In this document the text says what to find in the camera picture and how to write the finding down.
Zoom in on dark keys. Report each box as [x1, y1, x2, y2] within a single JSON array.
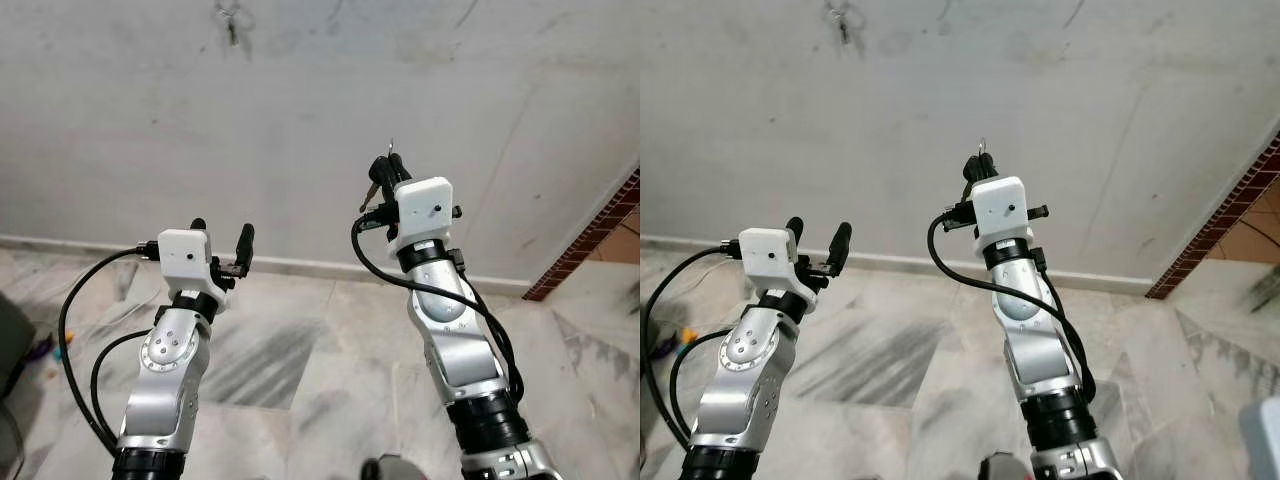
[[960, 137, 995, 203], [364, 137, 402, 207]]

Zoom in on white skirting board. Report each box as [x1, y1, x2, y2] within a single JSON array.
[[0, 234, 532, 299], [640, 234, 1157, 297]]

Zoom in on small colourful toy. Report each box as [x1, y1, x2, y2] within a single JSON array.
[[653, 324, 702, 362], [36, 333, 78, 368]]

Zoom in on red-brown brick edging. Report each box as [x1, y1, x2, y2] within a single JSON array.
[[1144, 130, 1280, 302], [521, 167, 641, 304]]

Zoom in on dark bag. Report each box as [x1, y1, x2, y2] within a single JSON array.
[[0, 289, 37, 403]]

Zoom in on pale grey-blue object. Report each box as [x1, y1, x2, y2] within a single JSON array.
[[1239, 397, 1280, 480]]

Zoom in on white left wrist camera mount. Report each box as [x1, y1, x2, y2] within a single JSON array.
[[738, 227, 798, 294], [156, 228, 214, 294]]

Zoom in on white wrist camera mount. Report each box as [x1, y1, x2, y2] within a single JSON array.
[[972, 176, 1032, 251], [156, 228, 214, 294], [738, 227, 798, 294], [392, 177, 455, 252]]

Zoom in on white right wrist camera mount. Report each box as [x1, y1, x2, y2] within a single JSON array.
[[972, 176, 1032, 251], [392, 177, 455, 252]]

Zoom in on short black left arm cable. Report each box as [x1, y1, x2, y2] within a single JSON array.
[[89, 329, 152, 443], [667, 329, 732, 442]]

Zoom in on metal key ring with key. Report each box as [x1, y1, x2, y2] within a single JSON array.
[[214, 0, 247, 48], [827, 0, 862, 47]]

